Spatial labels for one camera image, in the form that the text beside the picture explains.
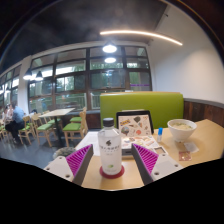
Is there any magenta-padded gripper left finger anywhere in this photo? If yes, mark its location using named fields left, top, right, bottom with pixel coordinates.
left=43, top=143, right=95, bottom=187

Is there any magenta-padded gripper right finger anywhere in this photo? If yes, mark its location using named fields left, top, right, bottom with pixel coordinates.
left=130, top=143, right=185, bottom=187

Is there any clear plastic water bottle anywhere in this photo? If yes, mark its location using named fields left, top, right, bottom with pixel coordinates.
left=97, top=117, right=123, bottom=177

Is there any small white flat device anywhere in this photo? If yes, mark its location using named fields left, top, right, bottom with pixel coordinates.
left=152, top=145, right=169, bottom=157

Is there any grey patterned mug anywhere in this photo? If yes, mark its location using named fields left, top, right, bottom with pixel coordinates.
left=52, top=146, right=77, bottom=161

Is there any small brown packet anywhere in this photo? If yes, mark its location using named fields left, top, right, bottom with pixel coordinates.
left=177, top=150, right=193, bottom=162

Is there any small blue-capped tube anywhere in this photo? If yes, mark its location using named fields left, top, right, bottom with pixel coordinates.
left=156, top=127, right=164, bottom=144

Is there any white napkin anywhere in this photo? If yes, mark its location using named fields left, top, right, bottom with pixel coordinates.
left=183, top=141, right=200, bottom=154

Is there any white bowl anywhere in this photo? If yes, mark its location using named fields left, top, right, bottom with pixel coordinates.
left=166, top=118, right=198, bottom=144

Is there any dark wallet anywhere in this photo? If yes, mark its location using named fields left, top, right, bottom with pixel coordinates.
left=121, top=148, right=135, bottom=159

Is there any group of green-seated wooden chairs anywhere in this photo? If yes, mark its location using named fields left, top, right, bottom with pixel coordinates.
left=0, top=107, right=89, bottom=148

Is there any flat round red coaster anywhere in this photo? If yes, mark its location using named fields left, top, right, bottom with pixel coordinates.
left=99, top=164, right=126, bottom=180

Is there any sticker-covered tablet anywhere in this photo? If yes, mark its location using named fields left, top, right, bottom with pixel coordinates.
left=115, top=109, right=161, bottom=152

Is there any light wooden dining table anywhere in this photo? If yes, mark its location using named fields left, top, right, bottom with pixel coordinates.
left=38, top=107, right=77, bottom=142

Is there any person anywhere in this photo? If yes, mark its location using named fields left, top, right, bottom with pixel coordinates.
left=4, top=103, right=26, bottom=145

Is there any green upholstered bench back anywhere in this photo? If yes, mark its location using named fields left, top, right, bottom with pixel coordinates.
left=99, top=91, right=185, bottom=131

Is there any group of black pendant lamps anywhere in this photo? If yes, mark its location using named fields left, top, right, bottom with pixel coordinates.
left=22, top=68, right=45, bottom=82

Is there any round white ceiling lamp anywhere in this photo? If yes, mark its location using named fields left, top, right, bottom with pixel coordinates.
left=101, top=41, right=119, bottom=55

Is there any curved linear ceiling light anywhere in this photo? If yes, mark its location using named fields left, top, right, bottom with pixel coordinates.
left=98, top=29, right=184, bottom=47

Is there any dark-framed window wall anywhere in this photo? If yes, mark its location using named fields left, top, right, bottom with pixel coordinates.
left=0, top=44, right=153, bottom=121

